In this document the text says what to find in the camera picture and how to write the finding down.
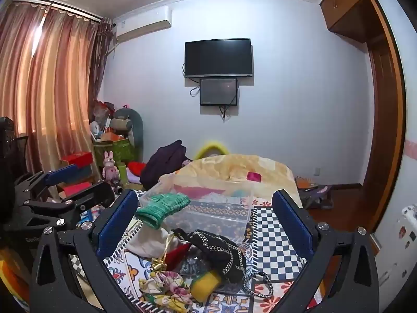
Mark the teal soft item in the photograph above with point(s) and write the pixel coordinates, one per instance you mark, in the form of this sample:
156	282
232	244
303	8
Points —
241	194

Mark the dark patterned curtain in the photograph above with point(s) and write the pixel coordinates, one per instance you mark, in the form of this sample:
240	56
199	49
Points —
105	55

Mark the small black wall monitor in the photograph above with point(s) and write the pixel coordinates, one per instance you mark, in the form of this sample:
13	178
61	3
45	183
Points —
218	91

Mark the white curtain rail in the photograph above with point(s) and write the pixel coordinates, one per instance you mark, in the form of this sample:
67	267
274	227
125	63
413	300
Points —
65	6

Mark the floral fabric scrunchie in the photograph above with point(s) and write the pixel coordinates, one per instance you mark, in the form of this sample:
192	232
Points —
163	287

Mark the green bottle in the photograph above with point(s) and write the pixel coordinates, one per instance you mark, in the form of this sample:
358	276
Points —
122	174

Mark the wooden overhead cabinet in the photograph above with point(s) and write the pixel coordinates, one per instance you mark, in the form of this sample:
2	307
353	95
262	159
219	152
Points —
348	3

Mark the patterned printed mat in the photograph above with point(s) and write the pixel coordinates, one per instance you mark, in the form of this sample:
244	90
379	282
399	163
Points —
277	234

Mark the white wall socket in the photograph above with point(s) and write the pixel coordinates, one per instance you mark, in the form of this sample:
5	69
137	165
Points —
318	171

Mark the small pink pad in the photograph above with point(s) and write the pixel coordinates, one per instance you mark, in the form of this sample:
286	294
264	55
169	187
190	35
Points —
254	176

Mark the green storage bag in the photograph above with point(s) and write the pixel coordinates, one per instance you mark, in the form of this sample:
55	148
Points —
117	151

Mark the black wall television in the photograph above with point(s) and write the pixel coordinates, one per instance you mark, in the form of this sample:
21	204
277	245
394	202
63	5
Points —
218	57

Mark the clear plastic storage box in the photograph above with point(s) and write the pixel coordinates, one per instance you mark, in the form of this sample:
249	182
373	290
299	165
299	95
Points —
224	215

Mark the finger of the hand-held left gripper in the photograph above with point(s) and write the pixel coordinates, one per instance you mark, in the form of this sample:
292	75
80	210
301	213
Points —
94	195
62	174

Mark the red plastic bag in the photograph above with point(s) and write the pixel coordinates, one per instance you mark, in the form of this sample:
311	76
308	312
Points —
102	112

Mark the yellow green sponge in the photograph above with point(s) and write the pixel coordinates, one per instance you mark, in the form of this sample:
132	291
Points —
205	283

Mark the wooden door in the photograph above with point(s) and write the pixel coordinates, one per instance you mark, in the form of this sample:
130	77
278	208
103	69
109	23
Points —
386	120

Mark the pink orange curtain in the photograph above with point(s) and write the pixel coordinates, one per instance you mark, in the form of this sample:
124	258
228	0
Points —
49	88

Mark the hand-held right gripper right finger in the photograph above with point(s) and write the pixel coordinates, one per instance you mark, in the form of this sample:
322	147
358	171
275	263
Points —
293	226

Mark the green knitted cloth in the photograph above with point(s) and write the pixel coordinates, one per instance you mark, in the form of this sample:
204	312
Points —
159	207

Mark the dark purple jacket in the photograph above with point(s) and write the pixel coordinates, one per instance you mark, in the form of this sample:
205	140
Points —
163	166

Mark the red cloth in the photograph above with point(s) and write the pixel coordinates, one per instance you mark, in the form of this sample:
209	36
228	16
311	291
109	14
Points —
136	168

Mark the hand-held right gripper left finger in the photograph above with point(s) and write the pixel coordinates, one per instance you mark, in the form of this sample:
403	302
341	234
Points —
114	226

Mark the pink cloth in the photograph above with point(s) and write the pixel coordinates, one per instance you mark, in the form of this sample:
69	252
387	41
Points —
192	189

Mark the red pouch with gold bow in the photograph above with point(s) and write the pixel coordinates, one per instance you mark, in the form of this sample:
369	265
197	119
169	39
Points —
174	256

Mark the red box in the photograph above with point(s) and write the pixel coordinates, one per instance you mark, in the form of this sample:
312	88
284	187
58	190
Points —
78	159

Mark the white air conditioner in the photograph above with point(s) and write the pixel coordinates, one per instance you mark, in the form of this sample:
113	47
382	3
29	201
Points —
143	22

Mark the crinkled clear plastic bag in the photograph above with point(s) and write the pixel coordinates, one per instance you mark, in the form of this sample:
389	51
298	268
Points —
192	265

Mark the grey plush toy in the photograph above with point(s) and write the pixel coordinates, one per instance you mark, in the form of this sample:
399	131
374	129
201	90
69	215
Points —
130	124

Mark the yellow fleece blanket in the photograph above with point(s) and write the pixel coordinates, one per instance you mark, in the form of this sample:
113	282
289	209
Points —
221	166

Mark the purple folding stool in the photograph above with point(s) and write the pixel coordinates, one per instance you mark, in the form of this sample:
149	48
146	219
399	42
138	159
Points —
316	197

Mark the pink rabbit toy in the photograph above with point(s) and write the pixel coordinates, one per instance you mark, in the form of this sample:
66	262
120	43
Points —
110	168

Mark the orange yellow cloth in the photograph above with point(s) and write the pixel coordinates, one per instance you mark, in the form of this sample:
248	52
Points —
11	274

